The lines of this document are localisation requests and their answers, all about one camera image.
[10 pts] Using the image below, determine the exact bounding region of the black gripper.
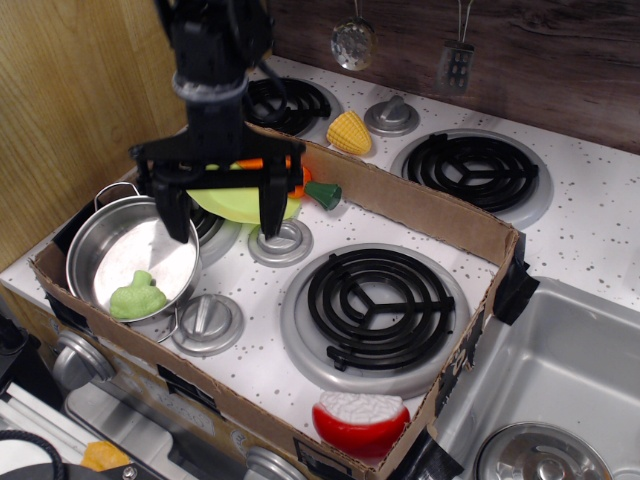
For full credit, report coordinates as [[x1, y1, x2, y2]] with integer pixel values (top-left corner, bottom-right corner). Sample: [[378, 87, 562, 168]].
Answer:
[[129, 74, 305, 243]]

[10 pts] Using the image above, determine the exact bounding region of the orange toy carrot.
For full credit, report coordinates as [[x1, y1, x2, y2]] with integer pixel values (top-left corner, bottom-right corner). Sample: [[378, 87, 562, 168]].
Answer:
[[234, 158, 342, 211]]

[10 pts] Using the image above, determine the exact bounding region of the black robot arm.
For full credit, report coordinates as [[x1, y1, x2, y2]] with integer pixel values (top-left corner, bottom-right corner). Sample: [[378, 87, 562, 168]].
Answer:
[[129, 1, 305, 243]]

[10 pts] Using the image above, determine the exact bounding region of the light green plastic plate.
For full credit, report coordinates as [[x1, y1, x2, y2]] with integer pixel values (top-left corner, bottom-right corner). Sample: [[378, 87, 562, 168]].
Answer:
[[187, 168, 311, 225]]

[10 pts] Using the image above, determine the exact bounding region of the front left black burner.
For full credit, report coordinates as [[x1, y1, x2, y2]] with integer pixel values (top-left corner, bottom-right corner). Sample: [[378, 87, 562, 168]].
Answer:
[[190, 200, 242, 268]]

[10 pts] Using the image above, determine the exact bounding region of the silver knob centre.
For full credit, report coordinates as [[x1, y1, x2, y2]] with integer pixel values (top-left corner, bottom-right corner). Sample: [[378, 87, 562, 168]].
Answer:
[[248, 219, 314, 268]]

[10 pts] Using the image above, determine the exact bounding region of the silver metal pot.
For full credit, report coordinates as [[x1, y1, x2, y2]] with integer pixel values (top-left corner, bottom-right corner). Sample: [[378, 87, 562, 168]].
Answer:
[[66, 182, 202, 343]]

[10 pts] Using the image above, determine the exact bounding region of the green toy vegetable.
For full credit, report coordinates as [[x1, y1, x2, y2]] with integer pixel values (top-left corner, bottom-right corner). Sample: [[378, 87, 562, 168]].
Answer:
[[109, 270, 167, 320]]

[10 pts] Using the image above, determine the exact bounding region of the silver knob front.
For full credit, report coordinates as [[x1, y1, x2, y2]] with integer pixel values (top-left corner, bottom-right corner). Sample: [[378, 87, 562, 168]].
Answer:
[[171, 294, 245, 358]]

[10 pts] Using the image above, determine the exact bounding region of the yellow toy corn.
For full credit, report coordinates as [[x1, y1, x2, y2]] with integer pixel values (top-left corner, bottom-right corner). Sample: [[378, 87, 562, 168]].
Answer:
[[326, 111, 372, 155]]

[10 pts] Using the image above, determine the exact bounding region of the silver knob back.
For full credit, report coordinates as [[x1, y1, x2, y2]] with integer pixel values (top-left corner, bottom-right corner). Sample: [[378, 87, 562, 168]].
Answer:
[[364, 95, 420, 137]]

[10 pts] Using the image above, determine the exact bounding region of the hanging slotted spoon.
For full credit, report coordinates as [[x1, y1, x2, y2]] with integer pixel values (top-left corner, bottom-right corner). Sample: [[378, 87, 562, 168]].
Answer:
[[330, 1, 378, 72]]

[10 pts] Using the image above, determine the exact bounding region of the front right black burner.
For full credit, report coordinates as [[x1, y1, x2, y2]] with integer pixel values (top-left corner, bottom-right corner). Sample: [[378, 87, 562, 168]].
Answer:
[[280, 243, 471, 399]]

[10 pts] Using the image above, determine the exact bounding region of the silver oven knob left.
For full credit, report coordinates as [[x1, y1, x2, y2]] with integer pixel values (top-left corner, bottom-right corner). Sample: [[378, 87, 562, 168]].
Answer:
[[52, 330, 116, 391]]

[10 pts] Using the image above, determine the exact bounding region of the silver oven knob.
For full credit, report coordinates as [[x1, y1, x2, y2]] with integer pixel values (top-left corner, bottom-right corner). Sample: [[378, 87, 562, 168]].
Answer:
[[52, 330, 116, 391], [243, 446, 306, 480]]

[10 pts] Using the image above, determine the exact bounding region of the hanging metal spatula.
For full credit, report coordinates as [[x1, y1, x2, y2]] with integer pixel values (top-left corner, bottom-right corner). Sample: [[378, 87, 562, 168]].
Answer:
[[435, 0, 475, 96]]

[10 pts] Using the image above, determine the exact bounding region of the red bowl of rice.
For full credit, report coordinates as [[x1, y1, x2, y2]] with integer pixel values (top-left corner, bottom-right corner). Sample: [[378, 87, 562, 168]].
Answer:
[[312, 391, 411, 461]]

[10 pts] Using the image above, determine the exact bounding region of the cardboard fence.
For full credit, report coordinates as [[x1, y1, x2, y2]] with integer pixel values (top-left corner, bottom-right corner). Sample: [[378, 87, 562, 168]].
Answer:
[[31, 142, 538, 479]]

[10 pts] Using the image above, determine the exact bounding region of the silver oven knob bottom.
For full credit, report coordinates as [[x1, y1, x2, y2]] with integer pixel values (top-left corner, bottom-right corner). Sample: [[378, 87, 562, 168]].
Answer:
[[243, 446, 306, 480]]

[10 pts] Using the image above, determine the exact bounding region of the back right black burner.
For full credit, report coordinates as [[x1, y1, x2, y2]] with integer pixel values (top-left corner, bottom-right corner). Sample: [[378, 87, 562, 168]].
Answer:
[[390, 129, 554, 230]]

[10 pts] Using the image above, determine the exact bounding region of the orange yellow toy piece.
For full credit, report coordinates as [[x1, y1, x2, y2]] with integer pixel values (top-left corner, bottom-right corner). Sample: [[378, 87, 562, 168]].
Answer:
[[80, 441, 131, 472]]

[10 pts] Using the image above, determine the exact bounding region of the silver sink basin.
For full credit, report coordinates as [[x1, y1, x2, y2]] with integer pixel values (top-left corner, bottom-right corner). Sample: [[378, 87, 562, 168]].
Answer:
[[436, 278, 639, 479]]

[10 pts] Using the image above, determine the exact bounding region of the silver pot lid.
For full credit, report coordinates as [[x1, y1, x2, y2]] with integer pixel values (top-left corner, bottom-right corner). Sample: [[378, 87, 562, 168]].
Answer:
[[473, 422, 612, 480]]

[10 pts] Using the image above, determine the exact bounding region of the black cable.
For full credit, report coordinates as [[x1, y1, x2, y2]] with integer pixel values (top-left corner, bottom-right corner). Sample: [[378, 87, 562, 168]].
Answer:
[[0, 428, 66, 480]]

